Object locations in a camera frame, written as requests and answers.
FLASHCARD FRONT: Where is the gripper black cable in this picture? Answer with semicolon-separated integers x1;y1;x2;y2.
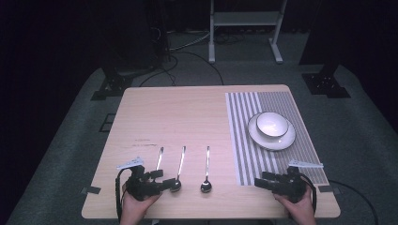
299;173;318;214
114;168;130;223

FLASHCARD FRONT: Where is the grey tape piece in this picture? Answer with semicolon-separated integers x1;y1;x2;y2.
81;186;102;195
317;185;343;195

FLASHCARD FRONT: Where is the white bowl with dark rim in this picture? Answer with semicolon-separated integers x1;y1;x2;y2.
255;111;290;139

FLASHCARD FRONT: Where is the black floor cable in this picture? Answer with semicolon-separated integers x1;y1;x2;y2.
328;179;380;225
138;51;225;87

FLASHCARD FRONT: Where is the metal spoon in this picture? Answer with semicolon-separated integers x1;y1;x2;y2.
169;145;187;193
155;146;165;173
200;145;213;194

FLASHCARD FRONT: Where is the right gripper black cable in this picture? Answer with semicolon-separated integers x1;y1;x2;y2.
299;173;318;214

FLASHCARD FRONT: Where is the dark floor hatch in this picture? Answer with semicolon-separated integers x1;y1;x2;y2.
99;112;117;133

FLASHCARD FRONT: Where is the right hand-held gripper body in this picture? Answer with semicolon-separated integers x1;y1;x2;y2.
270;159;325;203

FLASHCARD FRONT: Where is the white plate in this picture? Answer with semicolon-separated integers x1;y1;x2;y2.
247;112;297;152

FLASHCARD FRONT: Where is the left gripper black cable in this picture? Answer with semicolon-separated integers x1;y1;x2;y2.
114;168;130;223

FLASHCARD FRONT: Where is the person's right hand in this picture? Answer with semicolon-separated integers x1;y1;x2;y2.
273;187;316;218

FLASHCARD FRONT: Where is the black stand base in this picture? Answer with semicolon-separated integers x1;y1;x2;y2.
301;63;352;99
90;66;135;102

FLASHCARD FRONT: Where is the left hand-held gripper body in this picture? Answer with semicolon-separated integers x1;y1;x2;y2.
116;157;164;202

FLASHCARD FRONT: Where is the grey striped placemat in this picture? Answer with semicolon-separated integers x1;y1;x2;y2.
224;91;330;188

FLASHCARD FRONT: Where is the grey floor cable bundle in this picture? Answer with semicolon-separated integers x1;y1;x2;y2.
168;29;211;53

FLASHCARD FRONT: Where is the person's left hand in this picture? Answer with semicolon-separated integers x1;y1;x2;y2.
120;183;162;218

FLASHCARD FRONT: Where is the white metal stand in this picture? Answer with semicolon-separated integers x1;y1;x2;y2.
207;0;288;65

